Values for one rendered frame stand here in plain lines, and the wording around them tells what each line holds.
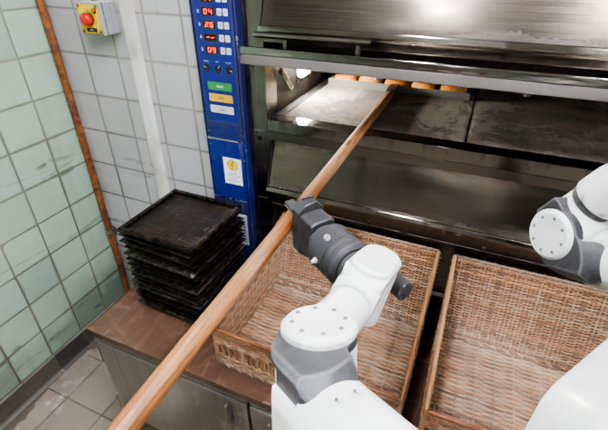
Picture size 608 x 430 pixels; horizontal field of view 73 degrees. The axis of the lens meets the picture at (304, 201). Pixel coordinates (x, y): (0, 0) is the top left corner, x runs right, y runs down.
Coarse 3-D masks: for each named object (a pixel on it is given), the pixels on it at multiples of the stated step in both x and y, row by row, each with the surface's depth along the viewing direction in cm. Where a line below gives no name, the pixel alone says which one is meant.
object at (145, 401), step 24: (384, 96) 145; (336, 168) 100; (312, 192) 88; (288, 216) 80; (264, 240) 74; (264, 264) 71; (240, 288) 64; (216, 312) 59; (192, 336) 55; (168, 360) 52; (144, 384) 50; (168, 384) 50; (144, 408) 47
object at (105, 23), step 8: (88, 0) 136; (104, 0) 136; (80, 8) 133; (88, 8) 132; (96, 8) 131; (104, 8) 132; (112, 8) 135; (96, 16) 132; (104, 16) 133; (112, 16) 136; (96, 24) 134; (104, 24) 134; (112, 24) 136; (88, 32) 137; (96, 32) 135; (104, 32) 134; (112, 32) 137
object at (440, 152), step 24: (288, 120) 133; (312, 120) 133; (360, 144) 125; (384, 144) 122; (408, 144) 119; (432, 144) 116; (456, 144) 116; (504, 168) 111; (528, 168) 109; (552, 168) 106; (576, 168) 104
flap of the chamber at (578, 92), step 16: (256, 64) 109; (272, 64) 107; (288, 64) 106; (304, 64) 104; (320, 64) 102; (336, 64) 101; (352, 64) 99; (400, 80) 96; (416, 80) 95; (432, 80) 93; (448, 80) 92; (464, 80) 91; (480, 80) 90; (496, 80) 88; (512, 80) 87; (560, 96) 85; (576, 96) 84; (592, 96) 83
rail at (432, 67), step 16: (240, 48) 109; (256, 48) 108; (272, 48) 107; (368, 64) 98; (384, 64) 96; (400, 64) 95; (416, 64) 94; (432, 64) 92; (448, 64) 91; (528, 80) 86; (544, 80) 85; (560, 80) 84; (576, 80) 83; (592, 80) 82
